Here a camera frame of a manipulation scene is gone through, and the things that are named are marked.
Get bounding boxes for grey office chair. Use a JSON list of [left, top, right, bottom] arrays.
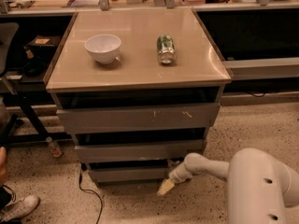
[[0, 22, 19, 147]]

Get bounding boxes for plastic bottle on floor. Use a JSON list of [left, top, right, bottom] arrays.
[[46, 136, 63, 158]]

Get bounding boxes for grey drawer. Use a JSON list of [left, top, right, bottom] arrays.
[[57, 103, 220, 134], [88, 160, 168, 183], [75, 139, 206, 163]]

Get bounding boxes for black cable on floor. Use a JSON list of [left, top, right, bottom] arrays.
[[78, 163, 104, 224]]

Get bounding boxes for white bowl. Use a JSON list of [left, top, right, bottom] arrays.
[[84, 34, 121, 63]]

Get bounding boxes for white sneaker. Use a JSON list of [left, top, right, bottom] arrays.
[[0, 195, 40, 223]]

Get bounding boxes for grey drawer cabinet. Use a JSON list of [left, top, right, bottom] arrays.
[[42, 7, 233, 189]]

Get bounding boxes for green soda can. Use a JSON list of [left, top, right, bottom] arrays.
[[157, 35, 176, 64]]

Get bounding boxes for black box with label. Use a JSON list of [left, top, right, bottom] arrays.
[[28, 35, 61, 48]]

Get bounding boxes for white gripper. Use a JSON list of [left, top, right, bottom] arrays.
[[157, 163, 191, 196]]

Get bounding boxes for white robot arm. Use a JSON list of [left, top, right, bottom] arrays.
[[157, 148, 299, 224]]

